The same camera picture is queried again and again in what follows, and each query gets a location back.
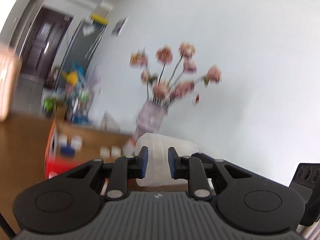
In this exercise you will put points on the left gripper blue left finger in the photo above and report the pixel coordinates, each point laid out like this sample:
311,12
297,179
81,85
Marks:
143,161

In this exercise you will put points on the dark brown entrance door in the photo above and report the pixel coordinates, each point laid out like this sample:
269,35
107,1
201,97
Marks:
43,42

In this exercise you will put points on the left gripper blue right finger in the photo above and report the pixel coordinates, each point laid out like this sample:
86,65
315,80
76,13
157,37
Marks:
172,158

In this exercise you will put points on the pink hard suitcase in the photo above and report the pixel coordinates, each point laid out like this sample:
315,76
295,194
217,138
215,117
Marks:
10,70

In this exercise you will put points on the grey refrigerator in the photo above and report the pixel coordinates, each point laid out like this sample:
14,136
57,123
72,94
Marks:
80,49

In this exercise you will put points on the pink textured ceramic vase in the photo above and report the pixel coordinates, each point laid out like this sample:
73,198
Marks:
149,119

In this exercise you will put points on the red cardboard pumpkin box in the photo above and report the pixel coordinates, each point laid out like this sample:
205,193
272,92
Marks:
96,144

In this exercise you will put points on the wall electrical panel box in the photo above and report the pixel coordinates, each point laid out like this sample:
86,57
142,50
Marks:
118,27

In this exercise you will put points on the clear cotton swab container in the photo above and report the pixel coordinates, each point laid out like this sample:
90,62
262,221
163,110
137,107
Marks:
158,170

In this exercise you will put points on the dried pink rose bouquet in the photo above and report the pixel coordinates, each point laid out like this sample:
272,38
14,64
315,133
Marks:
163,91

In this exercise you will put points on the yellow box on refrigerator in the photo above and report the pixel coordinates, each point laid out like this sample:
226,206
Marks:
99,19

